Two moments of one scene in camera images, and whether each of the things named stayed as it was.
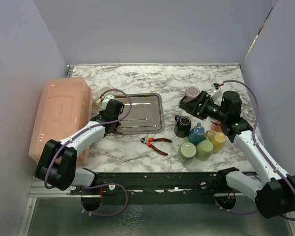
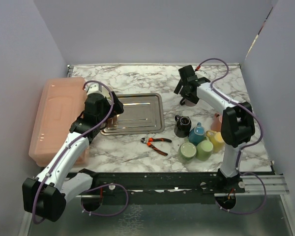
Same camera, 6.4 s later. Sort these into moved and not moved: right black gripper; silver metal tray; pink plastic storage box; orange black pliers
Moved: right black gripper
Not moved: pink plastic storage box; silver metal tray; orange black pliers
